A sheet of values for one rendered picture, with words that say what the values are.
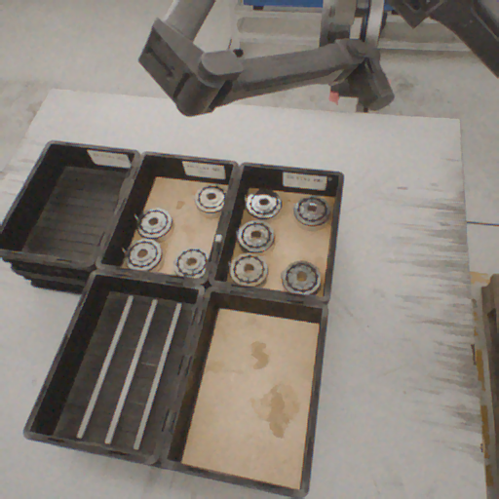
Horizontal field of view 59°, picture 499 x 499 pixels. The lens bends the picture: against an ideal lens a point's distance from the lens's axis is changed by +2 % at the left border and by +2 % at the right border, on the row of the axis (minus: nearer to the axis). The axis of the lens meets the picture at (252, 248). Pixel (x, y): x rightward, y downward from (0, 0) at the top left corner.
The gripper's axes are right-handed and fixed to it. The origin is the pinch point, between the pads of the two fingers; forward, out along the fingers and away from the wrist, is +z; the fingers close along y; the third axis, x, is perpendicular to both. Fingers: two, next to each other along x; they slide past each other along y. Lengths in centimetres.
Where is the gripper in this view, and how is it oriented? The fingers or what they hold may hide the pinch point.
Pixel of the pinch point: (357, 102)
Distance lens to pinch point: 123.0
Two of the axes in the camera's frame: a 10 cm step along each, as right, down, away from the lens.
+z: 1.3, 1.5, 9.8
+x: 1.6, -9.8, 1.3
